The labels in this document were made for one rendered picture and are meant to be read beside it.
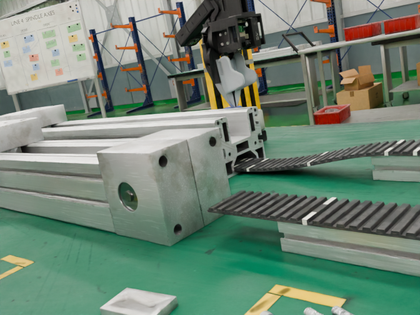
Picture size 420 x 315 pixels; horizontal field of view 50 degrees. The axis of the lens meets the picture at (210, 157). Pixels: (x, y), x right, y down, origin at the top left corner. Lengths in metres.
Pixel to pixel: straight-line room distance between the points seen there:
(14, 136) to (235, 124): 0.36
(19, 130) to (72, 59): 5.51
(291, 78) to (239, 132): 8.55
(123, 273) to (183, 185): 0.10
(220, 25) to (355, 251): 0.50
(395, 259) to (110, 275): 0.24
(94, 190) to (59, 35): 5.89
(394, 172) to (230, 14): 0.39
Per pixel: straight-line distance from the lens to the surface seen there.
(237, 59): 0.82
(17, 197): 0.71
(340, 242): 0.37
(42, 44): 6.56
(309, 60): 5.71
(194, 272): 0.39
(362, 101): 5.59
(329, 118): 3.62
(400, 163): 0.53
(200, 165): 0.47
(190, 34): 0.84
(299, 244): 0.38
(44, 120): 1.10
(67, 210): 0.59
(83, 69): 6.22
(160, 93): 11.57
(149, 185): 0.43
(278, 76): 9.37
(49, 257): 0.51
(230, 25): 0.76
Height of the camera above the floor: 0.95
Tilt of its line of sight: 12 degrees down
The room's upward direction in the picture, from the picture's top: 11 degrees counter-clockwise
